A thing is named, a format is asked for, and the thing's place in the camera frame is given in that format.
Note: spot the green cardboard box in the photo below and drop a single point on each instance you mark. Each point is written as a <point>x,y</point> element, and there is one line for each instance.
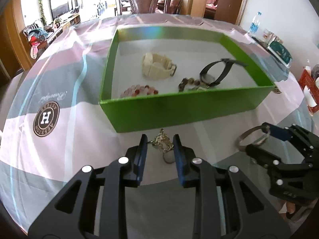
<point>179,114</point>

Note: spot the red plastic basket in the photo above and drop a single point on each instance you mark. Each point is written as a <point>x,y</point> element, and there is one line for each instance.
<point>307,79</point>

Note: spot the small cardboard boxes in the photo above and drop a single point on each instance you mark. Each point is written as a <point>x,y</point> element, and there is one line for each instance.
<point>271,36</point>

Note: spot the silver bangle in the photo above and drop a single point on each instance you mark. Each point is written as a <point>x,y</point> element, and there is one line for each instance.
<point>243,135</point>

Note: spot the white squeeze bottle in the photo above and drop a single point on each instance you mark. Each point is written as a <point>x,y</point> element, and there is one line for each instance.
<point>310,95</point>

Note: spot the pile of clothes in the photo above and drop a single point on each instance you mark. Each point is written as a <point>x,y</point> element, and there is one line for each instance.
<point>36,36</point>

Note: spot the flat screen television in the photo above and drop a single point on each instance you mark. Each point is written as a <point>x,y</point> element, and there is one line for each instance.
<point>59,7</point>

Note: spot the wooden armchair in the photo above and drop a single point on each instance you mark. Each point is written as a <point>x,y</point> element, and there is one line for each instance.
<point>44,43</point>

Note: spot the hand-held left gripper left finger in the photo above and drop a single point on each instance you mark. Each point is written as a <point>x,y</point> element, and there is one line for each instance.
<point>140,154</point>

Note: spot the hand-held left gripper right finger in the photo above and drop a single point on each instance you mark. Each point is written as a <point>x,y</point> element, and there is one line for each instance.
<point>179,159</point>

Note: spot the plastic water bottle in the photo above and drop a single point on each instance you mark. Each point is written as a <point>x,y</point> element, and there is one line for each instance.
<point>255,25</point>

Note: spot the green ivy vine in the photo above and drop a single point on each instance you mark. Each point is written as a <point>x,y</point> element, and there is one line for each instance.
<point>41,2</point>

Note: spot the person's right hand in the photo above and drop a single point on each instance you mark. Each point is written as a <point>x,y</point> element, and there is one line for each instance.
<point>291,210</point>

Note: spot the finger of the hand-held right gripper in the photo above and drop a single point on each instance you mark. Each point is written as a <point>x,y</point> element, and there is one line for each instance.
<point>280,133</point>
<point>261,154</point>

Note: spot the wooden television cabinet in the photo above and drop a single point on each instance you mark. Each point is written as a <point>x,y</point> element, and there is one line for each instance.
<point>67,21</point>

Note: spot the wooden chair with cushion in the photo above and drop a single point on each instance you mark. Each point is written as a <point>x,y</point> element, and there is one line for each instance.
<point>175,3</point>

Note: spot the teal package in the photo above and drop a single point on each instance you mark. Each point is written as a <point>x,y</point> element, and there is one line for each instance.
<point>280,53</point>

